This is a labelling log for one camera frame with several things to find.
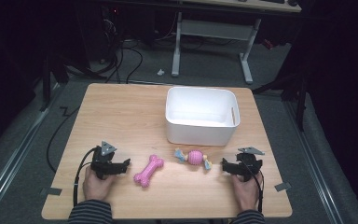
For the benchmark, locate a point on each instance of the white paper scrap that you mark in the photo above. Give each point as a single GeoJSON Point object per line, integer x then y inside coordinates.
{"type": "Point", "coordinates": [161, 72]}

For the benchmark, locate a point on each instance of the white-framed desk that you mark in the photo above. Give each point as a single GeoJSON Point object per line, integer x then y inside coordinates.
{"type": "Point", "coordinates": [214, 29]}

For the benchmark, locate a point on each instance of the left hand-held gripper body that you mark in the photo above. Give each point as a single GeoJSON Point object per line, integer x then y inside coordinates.
{"type": "Point", "coordinates": [101, 161]}

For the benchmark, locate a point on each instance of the metal floor rail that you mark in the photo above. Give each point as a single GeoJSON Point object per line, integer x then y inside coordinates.
{"type": "Point", "coordinates": [18, 146]}
{"type": "Point", "coordinates": [310, 161]}

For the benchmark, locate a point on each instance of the white plastic bin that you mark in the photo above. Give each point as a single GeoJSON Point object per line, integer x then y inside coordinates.
{"type": "Point", "coordinates": [199, 133]}

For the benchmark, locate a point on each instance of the pink nubbed ball cloth toy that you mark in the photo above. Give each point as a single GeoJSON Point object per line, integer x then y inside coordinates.
{"type": "Point", "coordinates": [195, 157]}

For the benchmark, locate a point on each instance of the black metal stand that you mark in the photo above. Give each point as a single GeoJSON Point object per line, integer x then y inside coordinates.
{"type": "Point", "coordinates": [300, 105]}
{"type": "Point", "coordinates": [46, 87]}

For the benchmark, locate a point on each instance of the grey tape piece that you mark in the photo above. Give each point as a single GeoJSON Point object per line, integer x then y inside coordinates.
{"type": "Point", "coordinates": [282, 186]}
{"type": "Point", "coordinates": [51, 191]}

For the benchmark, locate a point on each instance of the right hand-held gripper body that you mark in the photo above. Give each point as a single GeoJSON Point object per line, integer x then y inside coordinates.
{"type": "Point", "coordinates": [251, 163]}

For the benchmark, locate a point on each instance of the pink bone toy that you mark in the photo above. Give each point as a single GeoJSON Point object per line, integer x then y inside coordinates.
{"type": "Point", "coordinates": [149, 171]}

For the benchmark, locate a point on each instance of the dark computer tower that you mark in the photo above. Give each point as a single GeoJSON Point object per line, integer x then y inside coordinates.
{"type": "Point", "coordinates": [104, 34]}

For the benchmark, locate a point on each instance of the person's left hand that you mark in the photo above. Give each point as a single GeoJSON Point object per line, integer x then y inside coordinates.
{"type": "Point", "coordinates": [94, 188]}

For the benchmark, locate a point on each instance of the person's right hand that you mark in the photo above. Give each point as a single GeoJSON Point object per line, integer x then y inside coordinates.
{"type": "Point", "coordinates": [247, 194]}

